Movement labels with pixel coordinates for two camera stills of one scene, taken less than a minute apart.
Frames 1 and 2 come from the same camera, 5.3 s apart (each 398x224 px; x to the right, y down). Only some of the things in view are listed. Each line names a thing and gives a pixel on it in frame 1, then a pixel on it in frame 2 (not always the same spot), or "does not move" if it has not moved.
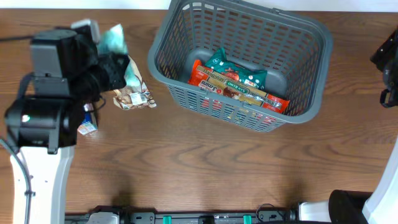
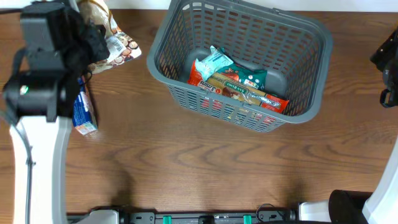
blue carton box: (87, 125) does not move
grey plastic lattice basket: (295, 53) does not move
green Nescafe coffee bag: (219, 63) does not move
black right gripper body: (388, 68) does not move
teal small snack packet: (112, 40) to (208, 66)
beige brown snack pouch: (135, 94) to (120, 48)
